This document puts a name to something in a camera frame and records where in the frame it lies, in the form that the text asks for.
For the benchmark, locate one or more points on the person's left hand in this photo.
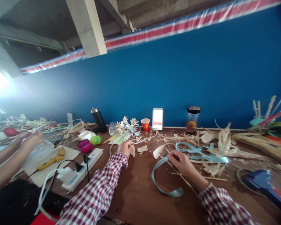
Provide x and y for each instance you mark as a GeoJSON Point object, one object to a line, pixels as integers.
{"type": "Point", "coordinates": [124, 148]}

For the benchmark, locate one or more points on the person's right hand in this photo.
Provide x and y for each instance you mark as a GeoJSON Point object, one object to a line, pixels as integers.
{"type": "Point", "coordinates": [183, 165]}

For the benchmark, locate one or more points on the person's left fingers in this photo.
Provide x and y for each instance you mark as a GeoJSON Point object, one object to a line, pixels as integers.
{"type": "Point", "coordinates": [130, 146]}

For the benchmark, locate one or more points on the person's right fingers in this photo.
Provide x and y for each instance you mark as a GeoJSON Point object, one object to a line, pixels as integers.
{"type": "Point", "coordinates": [172, 158]}

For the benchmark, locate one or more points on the small husk piece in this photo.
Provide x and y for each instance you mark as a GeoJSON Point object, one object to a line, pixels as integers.
{"type": "Point", "coordinates": [133, 152]}

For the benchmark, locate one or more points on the thin straw strip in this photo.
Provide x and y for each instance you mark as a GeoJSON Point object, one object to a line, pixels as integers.
{"type": "Point", "coordinates": [170, 164]}

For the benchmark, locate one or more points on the light blue ribbon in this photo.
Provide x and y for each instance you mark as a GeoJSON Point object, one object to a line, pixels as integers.
{"type": "Point", "coordinates": [175, 193]}

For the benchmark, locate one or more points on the green packet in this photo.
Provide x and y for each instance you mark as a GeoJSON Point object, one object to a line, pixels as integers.
{"type": "Point", "coordinates": [117, 140]}

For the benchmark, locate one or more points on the curved husk piece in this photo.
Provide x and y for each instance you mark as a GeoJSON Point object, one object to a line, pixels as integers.
{"type": "Point", "coordinates": [160, 150]}

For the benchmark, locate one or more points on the straw flower bouquet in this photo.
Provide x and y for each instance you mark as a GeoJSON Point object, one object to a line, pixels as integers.
{"type": "Point", "coordinates": [127, 126]}

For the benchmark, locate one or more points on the pile of husk scraps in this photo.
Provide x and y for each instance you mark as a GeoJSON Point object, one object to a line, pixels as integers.
{"type": "Point", "coordinates": [178, 138]}

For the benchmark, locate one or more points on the clear plastic bottle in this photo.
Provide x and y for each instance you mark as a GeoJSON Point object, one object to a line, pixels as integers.
{"type": "Point", "coordinates": [112, 129]}

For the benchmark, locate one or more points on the red paper cup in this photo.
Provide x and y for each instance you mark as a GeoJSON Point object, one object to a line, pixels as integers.
{"type": "Point", "coordinates": [145, 125]}

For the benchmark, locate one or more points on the green and yellow tape roll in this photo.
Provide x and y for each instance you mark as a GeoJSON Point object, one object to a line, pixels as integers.
{"type": "Point", "coordinates": [96, 139]}

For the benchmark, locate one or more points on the black thermos flask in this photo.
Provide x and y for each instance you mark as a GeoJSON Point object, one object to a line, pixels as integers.
{"type": "Point", "coordinates": [99, 120]}

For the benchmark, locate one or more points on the clear bottle with black lid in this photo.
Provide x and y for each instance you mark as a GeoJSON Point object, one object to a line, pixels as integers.
{"type": "Point", "coordinates": [193, 120]}

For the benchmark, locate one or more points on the pink round container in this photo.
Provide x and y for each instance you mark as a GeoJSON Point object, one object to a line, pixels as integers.
{"type": "Point", "coordinates": [85, 146]}

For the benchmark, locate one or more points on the white power strip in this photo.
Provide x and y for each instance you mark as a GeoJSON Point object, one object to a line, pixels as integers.
{"type": "Point", "coordinates": [89, 164]}

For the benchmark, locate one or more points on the white round container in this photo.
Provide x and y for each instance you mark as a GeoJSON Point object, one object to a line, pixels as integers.
{"type": "Point", "coordinates": [86, 135]}

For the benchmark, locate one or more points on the small black plug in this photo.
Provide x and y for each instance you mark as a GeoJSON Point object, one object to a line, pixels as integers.
{"type": "Point", "coordinates": [85, 159]}

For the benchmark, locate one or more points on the long straw stick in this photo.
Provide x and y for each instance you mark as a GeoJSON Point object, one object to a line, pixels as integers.
{"type": "Point", "coordinates": [215, 179]}

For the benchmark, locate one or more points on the yellow glue gun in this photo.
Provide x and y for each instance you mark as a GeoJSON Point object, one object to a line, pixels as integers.
{"type": "Point", "coordinates": [52, 159]}

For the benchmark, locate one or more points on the white cloth mat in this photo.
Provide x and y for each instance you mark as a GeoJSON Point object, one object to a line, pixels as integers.
{"type": "Point", "coordinates": [46, 173]}

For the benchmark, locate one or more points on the pile of corn husks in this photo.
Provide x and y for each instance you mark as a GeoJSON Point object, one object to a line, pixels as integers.
{"type": "Point", "coordinates": [260, 145]}

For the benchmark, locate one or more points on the blue glue gun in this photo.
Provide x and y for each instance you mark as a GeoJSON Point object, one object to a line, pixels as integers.
{"type": "Point", "coordinates": [263, 185]}

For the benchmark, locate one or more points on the bundle of straw sticks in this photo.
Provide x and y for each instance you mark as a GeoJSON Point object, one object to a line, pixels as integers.
{"type": "Point", "coordinates": [269, 112]}

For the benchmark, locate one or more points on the orange sheet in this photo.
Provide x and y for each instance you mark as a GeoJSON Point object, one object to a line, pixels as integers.
{"type": "Point", "coordinates": [279, 141]}

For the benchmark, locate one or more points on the pile of straw flowers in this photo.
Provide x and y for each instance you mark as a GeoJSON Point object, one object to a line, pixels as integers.
{"type": "Point", "coordinates": [21, 123]}

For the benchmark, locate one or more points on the striped red blue tarp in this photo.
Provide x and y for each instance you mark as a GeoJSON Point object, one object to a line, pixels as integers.
{"type": "Point", "coordinates": [154, 32]}

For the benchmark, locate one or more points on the concrete beam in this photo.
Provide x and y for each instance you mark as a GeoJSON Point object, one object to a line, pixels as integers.
{"type": "Point", "coordinates": [86, 25]}

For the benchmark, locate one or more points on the black bag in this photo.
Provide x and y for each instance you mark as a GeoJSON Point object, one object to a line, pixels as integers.
{"type": "Point", "coordinates": [14, 204]}

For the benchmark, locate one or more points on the white wall socket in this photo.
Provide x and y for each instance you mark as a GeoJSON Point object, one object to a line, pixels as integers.
{"type": "Point", "coordinates": [69, 117]}

